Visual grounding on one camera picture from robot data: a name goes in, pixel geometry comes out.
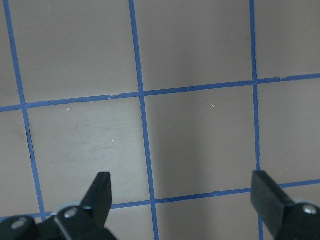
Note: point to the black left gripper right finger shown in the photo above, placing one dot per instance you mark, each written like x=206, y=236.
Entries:
x=284, y=217

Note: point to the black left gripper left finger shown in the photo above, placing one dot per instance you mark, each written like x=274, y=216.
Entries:
x=87, y=220

